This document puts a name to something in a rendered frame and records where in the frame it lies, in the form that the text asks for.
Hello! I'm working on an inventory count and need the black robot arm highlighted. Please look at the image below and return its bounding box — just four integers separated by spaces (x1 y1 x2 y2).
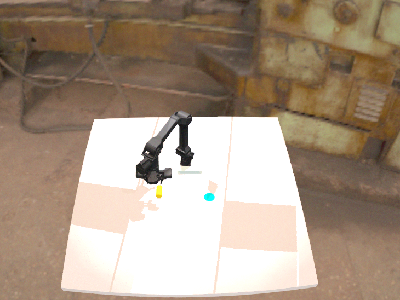
136 111 195 185

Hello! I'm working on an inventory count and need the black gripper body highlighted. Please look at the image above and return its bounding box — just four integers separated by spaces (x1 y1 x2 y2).
135 164 172 179

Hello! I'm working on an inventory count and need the cyan circle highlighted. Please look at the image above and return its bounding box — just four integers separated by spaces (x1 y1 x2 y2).
204 193 215 201

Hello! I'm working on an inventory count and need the yellow cylinder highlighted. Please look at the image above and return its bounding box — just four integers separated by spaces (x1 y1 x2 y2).
156 185 162 198

